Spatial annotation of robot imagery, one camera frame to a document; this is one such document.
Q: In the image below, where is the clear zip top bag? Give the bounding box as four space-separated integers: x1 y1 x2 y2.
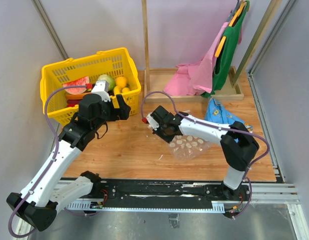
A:
168 135 213 161

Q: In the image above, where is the green cabbage toy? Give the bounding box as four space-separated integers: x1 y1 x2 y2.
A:
97 74 116 91

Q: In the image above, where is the yellow mango toy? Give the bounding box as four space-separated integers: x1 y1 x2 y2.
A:
113 85 122 96

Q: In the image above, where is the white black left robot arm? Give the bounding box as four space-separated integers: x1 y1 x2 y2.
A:
6 93 131 232

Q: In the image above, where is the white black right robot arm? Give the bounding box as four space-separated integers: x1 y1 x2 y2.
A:
145 105 260 200

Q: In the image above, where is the yellow lemon toy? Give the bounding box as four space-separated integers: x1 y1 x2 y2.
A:
121 87 131 93

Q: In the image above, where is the orange fruit toy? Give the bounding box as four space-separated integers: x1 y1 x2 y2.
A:
115 76 128 89

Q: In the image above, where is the red chili pepper toy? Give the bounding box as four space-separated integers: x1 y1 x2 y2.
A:
66 99 81 108

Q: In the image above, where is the watermelon slice toy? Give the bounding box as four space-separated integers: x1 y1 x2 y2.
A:
62 76 90 95

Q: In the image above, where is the orange hot dog toy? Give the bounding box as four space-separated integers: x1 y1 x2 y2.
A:
65 92 90 100

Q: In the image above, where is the blue cartoon print cloth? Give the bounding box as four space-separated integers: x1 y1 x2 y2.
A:
204 97 253 133

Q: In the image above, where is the yellow plastic shopping basket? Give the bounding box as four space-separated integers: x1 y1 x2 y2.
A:
40 47 141 126

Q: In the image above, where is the pink cloth garment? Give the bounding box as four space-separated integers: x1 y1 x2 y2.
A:
163 21 229 96

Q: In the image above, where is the green cloth garment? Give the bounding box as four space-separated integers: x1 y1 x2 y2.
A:
201 0 250 98

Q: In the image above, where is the yellow clothes hanger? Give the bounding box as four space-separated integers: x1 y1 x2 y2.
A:
214 36 227 58

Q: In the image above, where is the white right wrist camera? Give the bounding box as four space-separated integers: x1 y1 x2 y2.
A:
142 113 159 131

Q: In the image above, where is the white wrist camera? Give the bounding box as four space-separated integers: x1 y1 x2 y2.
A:
142 113 159 131
91 80 111 102

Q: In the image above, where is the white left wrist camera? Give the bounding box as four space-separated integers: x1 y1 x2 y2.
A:
91 80 111 102

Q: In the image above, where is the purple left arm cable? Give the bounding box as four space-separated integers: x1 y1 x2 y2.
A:
7 84 93 238

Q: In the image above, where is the wooden clothes rack frame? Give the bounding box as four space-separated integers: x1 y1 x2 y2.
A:
141 0 282 103

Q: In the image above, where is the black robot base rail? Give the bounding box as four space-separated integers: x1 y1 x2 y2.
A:
71 177 253 211

